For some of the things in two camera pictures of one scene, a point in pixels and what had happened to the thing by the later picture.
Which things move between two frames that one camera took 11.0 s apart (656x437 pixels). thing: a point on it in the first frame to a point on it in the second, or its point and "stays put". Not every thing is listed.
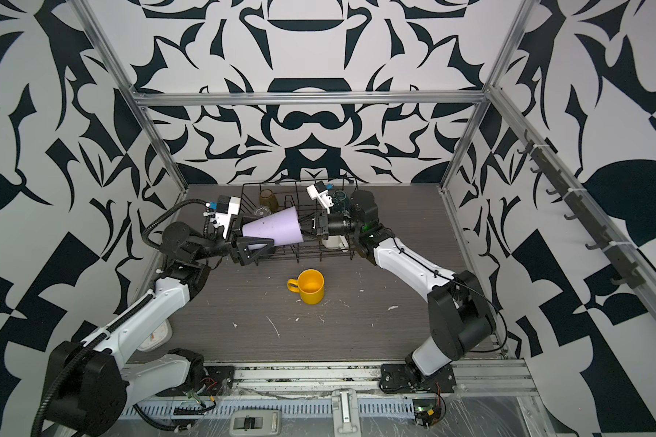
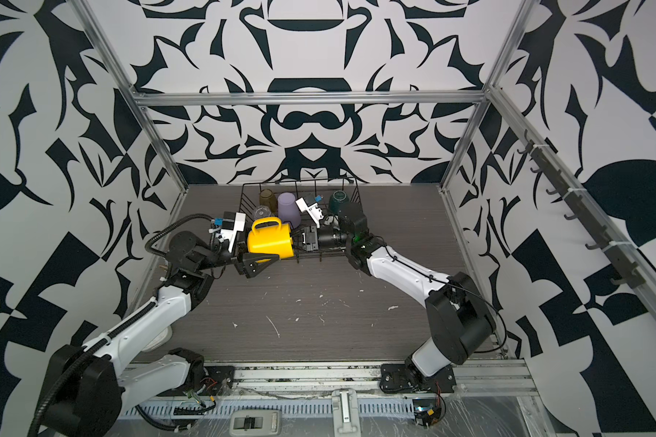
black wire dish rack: [311, 197] stays put
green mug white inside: [341, 201] stays put
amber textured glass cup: [268, 198] stays put
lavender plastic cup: [282, 228] to [288, 210]
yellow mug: [311, 285] to [275, 240]
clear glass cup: [262, 211] stays put
